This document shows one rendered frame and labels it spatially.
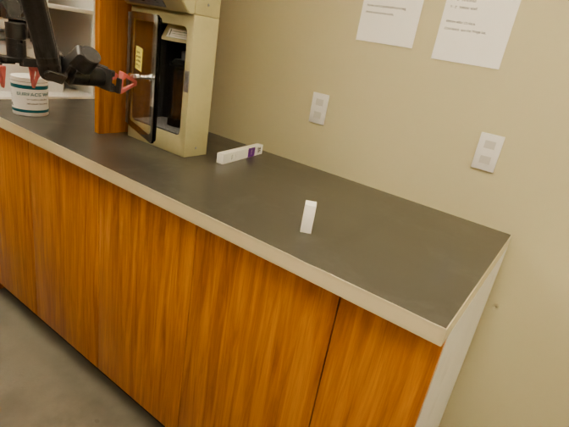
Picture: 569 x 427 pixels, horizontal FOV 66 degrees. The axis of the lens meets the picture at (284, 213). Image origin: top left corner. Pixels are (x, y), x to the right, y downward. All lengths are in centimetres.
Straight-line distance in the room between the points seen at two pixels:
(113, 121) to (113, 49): 27
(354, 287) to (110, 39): 129
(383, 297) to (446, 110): 81
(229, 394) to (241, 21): 142
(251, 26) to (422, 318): 142
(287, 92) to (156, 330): 102
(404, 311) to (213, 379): 69
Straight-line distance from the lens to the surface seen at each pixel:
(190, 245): 126
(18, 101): 206
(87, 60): 143
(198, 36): 157
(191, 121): 160
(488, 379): 179
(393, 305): 91
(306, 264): 98
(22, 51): 174
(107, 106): 184
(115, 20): 183
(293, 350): 114
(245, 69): 196
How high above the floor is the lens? 138
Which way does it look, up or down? 21 degrees down
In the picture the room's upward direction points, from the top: 10 degrees clockwise
